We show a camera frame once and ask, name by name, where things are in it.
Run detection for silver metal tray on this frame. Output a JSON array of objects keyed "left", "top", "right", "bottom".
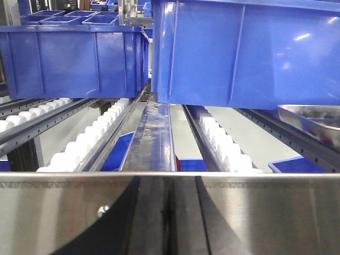
[{"left": 278, "top": 105, "right": 339, "bottom": 151}]

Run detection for blue bin lower center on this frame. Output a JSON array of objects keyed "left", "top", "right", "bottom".
[{"left": 179, "top": 158, "right": 208, "bottom": 172}]

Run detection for blue bin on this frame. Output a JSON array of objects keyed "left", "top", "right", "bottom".
[
  {"left": 268, "top": 156, "right": 326, "bottom": 173},
  {"left": 179, "top": 158, "right": 208, "bottom": 172},
  {"left": 100, "top": 132, "right": 134, "bottom": 172}
]

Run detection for blue bin lower left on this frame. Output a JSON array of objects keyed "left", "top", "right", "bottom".
[{"left": 100, "top": 132, "right": 134, "bottom": 172}]

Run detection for white roller track right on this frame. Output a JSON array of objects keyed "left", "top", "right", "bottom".
[{"left": 199, "top": 112, "right": 264, "bottom": 174}]

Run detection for white roller track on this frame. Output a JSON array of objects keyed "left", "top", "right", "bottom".
[
  {"left": 37, "top": 98, "right": 130, "bottom": 173},
  {"left": 199, "top": 112, "right": 264, "bottom": 174},
  {"left": 1, "top": 97, "right": 72, "bottom": 132}
]

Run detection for large blue crate right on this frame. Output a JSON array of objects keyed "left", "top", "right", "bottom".
[{"left": 152, "top": 1, "right": 339, "bottom": 109}]

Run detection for large blue crate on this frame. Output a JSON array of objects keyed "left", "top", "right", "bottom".
[
  {"left": 152, "top": 1, "right": 339, "bottom": 109},
  {"left": 1, "top": 25, "right": 148, "bottom": 99}
]

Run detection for blue bin lower right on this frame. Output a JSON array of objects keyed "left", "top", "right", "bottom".
[{"left": 268, "top": 156, "right": 326, "bottom": 173}]

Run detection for large blue crate left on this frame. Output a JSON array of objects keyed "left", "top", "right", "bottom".
[{"left": 1, "top": 25, "right": 148, "bottom": 99}]

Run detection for white roller track far left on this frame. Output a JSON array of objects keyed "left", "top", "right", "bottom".
[{"left": 1, "top": 97, "right": 72, "bottom": 132}]

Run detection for blue bins in background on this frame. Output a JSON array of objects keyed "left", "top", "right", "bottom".
[{"left": 21, "top": 10, "right": 120, "bottom": 26}]

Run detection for steel center divider rail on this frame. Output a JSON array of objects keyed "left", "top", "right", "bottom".
[{"left": 120, "top": 99, "right": 177, "bottom": 172}]

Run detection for stainless steel front rail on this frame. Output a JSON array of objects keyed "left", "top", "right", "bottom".
[{"left": 1, "top": 172, "right": 339, "bottom": 254}]

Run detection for grey perforated rail right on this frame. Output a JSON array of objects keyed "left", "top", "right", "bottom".
[{"left": 235, "top": 108, "right": 339, "bottom": 174}]

